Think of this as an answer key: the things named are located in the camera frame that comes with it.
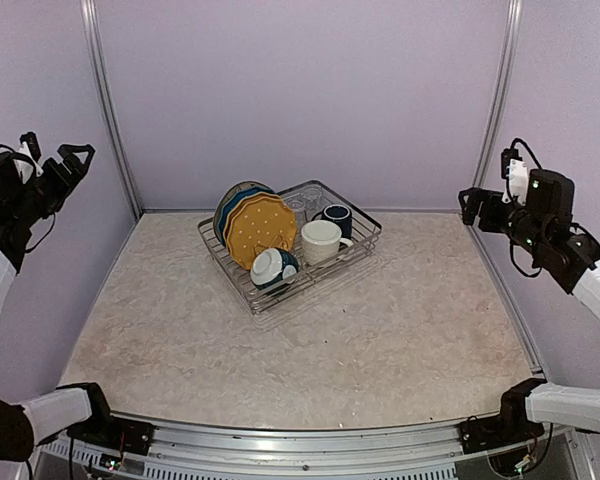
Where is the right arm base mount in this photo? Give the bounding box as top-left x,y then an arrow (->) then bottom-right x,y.
458,415 -> 545,454

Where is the blue dotted plate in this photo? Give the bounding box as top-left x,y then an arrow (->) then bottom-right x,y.
219,188 -> 259,229

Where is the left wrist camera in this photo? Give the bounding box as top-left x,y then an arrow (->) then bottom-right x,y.
14,132 -> 43,184

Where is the aluminium frame post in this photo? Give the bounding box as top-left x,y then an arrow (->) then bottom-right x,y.
472,0 -> 524,187
80,0 -> 144,221

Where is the white ribbed mug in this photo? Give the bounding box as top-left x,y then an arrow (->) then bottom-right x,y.
301,220 -> 353,266

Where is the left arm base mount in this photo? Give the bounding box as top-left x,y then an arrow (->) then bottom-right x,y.
67,416 -> 155,456

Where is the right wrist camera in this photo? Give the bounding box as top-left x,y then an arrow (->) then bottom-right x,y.
501,147 -> 529,206

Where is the clear drinking glass left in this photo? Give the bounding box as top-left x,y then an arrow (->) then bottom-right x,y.
284,195 -> 307,229

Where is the clear drinking glass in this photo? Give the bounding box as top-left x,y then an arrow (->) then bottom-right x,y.
284,195 -> 307,229
301,186 -> 323,216

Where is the metal wire dish rack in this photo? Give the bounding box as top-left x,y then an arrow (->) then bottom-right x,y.
197,180 -> 382,315

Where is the aluminium front rail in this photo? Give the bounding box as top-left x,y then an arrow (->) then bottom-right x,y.
27,412 -> 594,480

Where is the clear drinking glass right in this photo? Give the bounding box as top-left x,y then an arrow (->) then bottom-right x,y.
301,186 -> 323,216

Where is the yellow dotted plate front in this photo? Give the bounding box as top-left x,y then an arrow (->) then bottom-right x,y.
226,194 -> 297,270

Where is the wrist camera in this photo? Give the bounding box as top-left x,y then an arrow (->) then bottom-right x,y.
501,147 -> 529,206
14,132 -> 43,184

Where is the yellow dotted plate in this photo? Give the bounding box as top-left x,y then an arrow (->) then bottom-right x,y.
226,194 -> 297,270
222,190 -> 275,244

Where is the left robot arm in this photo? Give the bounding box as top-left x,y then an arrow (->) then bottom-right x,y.
0,132 -> 120,463

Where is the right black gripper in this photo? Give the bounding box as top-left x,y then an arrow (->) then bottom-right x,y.
460,186 -> 550,257

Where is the dark blue mug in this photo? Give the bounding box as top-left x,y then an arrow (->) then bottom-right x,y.
311,204 -> 353,239

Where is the blue white bowl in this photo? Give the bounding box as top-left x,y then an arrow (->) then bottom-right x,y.
250,248 -> 300,290

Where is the beige patterned plate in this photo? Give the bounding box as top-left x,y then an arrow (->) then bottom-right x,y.
213,180 -> 273,243

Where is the right aluminium frame post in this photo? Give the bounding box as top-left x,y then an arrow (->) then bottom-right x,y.
472,0 -> 524,187

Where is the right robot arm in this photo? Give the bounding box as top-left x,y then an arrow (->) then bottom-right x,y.
459,169 -> 600,444

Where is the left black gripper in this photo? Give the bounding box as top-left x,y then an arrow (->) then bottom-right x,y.
9,143 -> 93,225

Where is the left aluminium frame post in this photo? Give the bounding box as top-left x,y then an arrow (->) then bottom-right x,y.
80,0 -> 144,221

